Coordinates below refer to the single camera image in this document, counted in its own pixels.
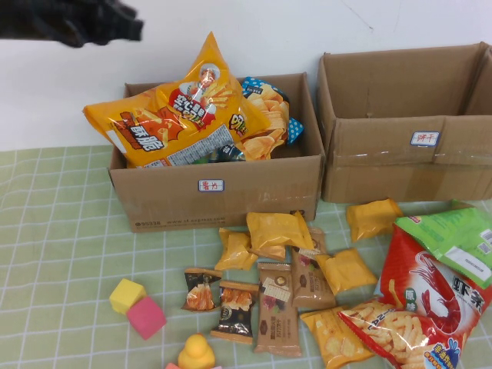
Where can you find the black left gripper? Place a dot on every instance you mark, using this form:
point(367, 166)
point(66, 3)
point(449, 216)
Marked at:
point(73, 21)

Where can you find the large yellow fries snack bag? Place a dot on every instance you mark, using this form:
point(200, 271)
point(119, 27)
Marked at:
point(173, 127)

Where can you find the small plain yellow snack packet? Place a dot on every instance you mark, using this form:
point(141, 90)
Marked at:
point(346, 271)
point(273, 232)
point(234, 251)
point(373, 219)

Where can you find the green snack bag with barcode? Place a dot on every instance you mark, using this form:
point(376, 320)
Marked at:
point(442, 230)

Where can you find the green cucumber chips bag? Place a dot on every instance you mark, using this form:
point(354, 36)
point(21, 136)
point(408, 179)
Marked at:
point(205, 158)

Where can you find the blue polka dot chips bag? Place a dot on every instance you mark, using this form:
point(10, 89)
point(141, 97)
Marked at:
point(269, 127)

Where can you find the cardboard box with printed web address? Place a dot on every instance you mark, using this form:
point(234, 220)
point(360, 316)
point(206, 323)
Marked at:
point(250, 196)

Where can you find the green checked tablecloth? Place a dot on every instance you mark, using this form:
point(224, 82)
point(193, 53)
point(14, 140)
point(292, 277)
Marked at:
point(57, 230)

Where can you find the yellow foam cube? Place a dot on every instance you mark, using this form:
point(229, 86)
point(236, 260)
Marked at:
point(127, 294)

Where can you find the black chips packet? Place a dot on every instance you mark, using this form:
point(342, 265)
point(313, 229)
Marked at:
point(200, 292)
point(234, 315)

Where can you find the brown biscuit packet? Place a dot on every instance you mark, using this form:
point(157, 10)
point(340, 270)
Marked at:
point(318, 240)
point(276, 319)
point(311, 284)

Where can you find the pink foam cube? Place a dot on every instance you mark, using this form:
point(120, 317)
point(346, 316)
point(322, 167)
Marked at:
point(146, 317)

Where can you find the large taped cardboard box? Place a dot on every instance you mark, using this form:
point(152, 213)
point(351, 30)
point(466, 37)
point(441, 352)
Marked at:
point(384, 173)

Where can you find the yellow rubber duck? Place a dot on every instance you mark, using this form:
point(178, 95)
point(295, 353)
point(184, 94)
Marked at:
point(194, 351)

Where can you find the small pink toy block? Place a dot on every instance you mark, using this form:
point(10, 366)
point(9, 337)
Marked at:
point(173, 366)

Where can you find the yellow cracker packet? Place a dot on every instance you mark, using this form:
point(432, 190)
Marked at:
point(330, 338)

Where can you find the red shrimp sticks bag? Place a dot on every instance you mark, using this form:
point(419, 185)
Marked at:
point(423, 288)

